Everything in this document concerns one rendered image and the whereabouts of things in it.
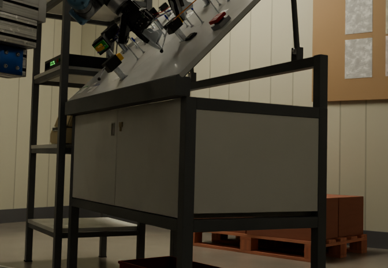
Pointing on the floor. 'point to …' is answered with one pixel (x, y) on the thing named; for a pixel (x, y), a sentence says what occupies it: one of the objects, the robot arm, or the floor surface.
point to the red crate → (158, 263)
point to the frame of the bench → (187, 234)
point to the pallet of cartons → (302, 234)
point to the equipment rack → (89, 226)
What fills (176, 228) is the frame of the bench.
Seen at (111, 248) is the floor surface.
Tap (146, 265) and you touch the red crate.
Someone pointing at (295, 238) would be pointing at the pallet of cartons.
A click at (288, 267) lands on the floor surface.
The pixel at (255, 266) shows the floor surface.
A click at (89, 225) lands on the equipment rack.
